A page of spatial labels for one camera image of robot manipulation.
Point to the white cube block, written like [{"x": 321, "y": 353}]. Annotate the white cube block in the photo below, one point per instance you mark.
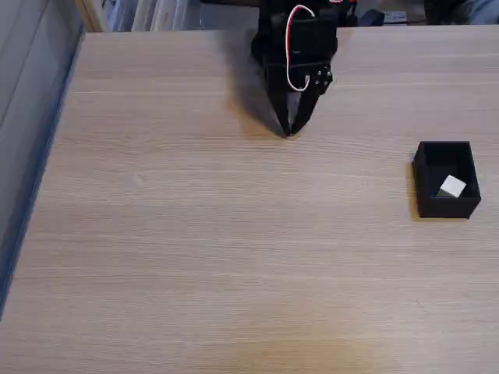
[{"x": 452, "y": 186}]

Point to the black open box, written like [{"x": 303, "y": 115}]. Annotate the black open box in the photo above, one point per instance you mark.
[{"x": 444, "y": 208}]

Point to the dark blue object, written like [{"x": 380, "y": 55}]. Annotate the dark blue object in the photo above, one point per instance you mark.
[{"x": 369, "y": 18}]

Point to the white power strip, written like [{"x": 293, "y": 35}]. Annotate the white power strip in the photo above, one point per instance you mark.
[{"x": 394, "y": 16}]

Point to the black background object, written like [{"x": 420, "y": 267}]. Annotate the black background object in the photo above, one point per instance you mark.
[{"x": 444, "y": 11}]

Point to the white stacked panels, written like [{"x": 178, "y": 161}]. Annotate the white stacked panels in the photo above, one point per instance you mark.
[{"x": 156, "y": 15}]

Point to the light wooden frame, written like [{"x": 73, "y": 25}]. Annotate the light wooden frame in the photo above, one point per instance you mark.
[{"x": 90, "y": 15}]

